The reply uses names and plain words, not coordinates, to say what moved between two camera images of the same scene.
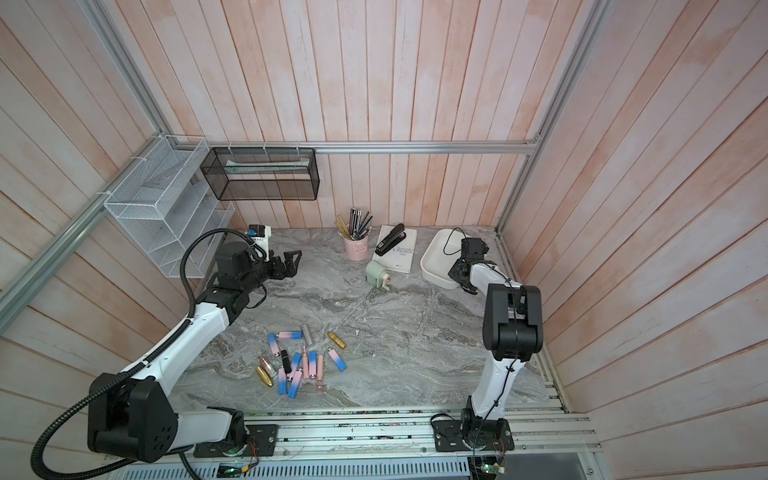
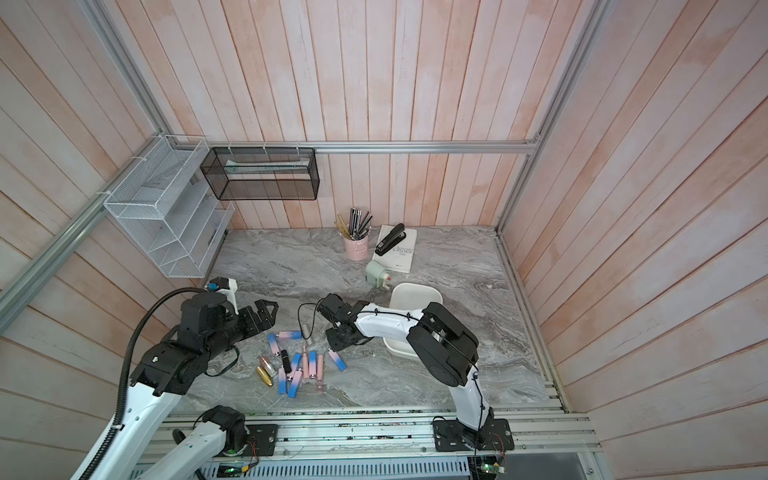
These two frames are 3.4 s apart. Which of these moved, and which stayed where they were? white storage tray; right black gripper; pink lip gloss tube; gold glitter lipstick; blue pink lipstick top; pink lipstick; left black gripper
Moved: right black gripper; left black gripper; white storage tray
Stayed: blue pink lipstick top; gold glitter lipstick; pink lip gloss tube; pink lipstick
